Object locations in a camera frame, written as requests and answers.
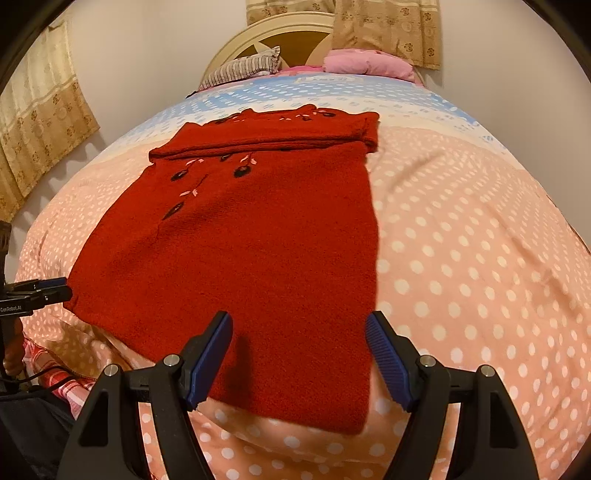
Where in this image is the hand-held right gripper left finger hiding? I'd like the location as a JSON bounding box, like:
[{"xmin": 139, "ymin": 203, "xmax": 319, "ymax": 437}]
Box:
[{"xmin": 55, "ymin": 310, "xmax": 234, "ymax": 480}]

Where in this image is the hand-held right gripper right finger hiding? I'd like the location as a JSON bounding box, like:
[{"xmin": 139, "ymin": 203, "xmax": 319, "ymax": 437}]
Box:
[{"xmin": 365, "ymin": 310, "xmax": 541, "ymax": 480}]

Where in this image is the red embroidered knit sweater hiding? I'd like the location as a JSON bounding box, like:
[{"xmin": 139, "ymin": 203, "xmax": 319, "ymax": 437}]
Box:
[{"xmin": 62, "ymin": 105, "xmax": 382, "ymax": 435}]

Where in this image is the person's left hand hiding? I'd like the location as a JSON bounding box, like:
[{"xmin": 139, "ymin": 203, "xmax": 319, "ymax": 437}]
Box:
[{"xmin": 4, "ymin": 318, "xmax": 26, "ymax": 376}]

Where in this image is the red plaid sheet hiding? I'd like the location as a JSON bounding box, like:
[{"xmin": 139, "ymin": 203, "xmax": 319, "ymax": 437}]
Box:
[{"xmin": 23, "ymin": 339, "xmax": 99, "ymax": 411}]

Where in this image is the person's dark clothing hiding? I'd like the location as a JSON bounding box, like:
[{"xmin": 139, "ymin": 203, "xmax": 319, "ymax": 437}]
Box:
[{"xmin": 0, "ymin": 390, "xmax": 88, "ymax": 480}]

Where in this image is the polka dot bed blanket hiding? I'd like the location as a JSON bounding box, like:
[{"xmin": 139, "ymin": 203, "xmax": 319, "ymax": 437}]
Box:
[{"xmin": 14, "ymin": 74, "xmax": 591, "ymax": 480}]

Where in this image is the beige floral side curtain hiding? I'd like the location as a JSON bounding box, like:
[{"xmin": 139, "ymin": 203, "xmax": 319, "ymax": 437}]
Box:
[{"xmin": 0, "ymin": 21, "xmax": 100, "ymax": 222}]

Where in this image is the striped pillow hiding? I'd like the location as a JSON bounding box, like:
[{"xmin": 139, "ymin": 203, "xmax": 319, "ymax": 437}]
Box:
[{"xmin": 199, "ymin": 46, "xmax": 281, "ymax": 88}]

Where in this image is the pink pillow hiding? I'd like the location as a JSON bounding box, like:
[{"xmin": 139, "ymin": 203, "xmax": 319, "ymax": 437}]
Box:
[{"xmin": 322, "ymin": 47, "xmax": 416, "ymax": 84}]

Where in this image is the pink bed sheet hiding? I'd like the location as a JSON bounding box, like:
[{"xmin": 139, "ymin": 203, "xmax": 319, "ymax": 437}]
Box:
[{"xmin": 277, "ymin": 65, "xmax": 326, "ymax": 77}]

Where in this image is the cream wooden headboard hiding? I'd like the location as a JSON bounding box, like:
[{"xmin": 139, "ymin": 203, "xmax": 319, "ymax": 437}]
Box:
[{"xmin": 198, "ymin": 11, "xmax": 352, "ymax": 90}]

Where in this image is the beige floral window curtain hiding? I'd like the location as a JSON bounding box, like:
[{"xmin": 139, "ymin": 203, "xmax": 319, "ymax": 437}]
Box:
[
  {"xmin": 245, "ymin": 0, "xmax": 335, "ymax": 26},
  {"xmin": 331, "ymin": 0, "xmax": 441, "ymax": 71}
]

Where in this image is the black cable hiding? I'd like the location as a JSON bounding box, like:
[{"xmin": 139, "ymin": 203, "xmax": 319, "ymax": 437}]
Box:
[{"xmin": 0, "ymin": 364, "xmax": 77, "ymax": 393}]

